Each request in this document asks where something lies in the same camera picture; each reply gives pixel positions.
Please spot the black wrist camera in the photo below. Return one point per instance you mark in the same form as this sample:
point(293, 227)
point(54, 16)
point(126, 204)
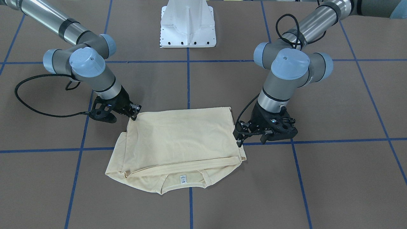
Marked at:
point(101, 111)
point(283, 125)

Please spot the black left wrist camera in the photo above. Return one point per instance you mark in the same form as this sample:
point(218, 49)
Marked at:
point(283, 125)

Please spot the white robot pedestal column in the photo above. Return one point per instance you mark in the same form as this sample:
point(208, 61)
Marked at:
point(187, 24)

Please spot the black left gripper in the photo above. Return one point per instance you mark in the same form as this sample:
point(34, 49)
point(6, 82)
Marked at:
point(258, 119)

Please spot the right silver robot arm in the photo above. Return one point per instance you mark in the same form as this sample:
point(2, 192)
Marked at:
point(84, 62)

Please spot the cream long-sleeve graphic shirt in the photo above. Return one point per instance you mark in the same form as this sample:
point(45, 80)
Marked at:
point(168, 150)

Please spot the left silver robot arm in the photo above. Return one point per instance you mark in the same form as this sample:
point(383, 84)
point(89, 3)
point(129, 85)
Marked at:
point(290, 68)

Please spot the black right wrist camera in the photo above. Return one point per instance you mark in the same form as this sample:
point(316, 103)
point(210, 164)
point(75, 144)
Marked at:
point(101, 111)

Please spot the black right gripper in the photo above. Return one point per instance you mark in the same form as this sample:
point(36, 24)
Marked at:
point(121, 101)

